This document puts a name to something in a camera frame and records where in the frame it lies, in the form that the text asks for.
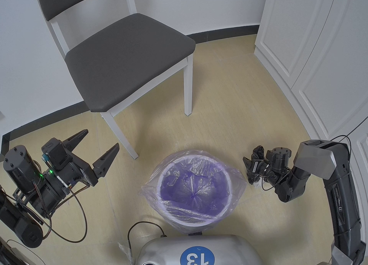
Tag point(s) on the white trash bin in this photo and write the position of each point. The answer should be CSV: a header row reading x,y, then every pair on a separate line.
x,y
189,225

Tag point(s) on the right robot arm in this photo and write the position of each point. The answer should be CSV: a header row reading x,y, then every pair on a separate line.
x,y
342,200

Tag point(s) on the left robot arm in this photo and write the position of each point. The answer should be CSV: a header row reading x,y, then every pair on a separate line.
x,y
21,166

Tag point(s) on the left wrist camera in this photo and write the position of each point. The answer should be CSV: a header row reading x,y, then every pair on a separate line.
x,y
56,151

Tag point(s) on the white chair with grey seat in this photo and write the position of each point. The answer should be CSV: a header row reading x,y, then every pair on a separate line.
x,y
123,56

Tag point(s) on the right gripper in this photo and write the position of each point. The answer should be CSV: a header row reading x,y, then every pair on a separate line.
x,y
258,167

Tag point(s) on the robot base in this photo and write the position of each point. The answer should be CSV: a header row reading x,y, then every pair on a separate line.
x,y
201,249

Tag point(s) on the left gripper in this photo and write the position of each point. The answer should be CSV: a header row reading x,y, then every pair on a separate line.
x,y
72,174

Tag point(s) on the white wardrobe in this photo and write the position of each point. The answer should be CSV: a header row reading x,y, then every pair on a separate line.
x,y
316,42

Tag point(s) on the crumpled white paper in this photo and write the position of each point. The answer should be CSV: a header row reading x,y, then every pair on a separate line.
x,y
258,184

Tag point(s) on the purple plastic bag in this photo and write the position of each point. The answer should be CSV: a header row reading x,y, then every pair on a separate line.
x,y
195,183

